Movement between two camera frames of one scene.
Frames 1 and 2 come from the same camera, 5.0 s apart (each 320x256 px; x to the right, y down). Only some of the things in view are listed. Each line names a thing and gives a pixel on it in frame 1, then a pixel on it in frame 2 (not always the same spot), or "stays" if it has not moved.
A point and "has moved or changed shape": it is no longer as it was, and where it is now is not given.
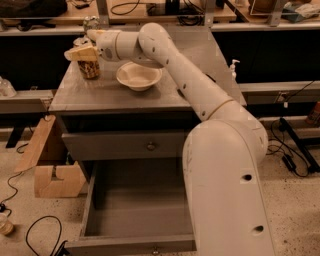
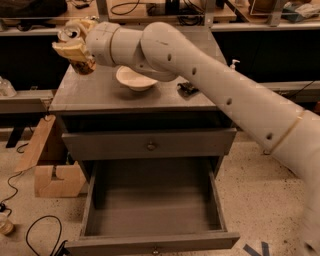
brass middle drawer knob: [155, 252] stays
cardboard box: [70, 180] stays
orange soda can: [89, 69] has moved or changed shape
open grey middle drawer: [135, 207] stays
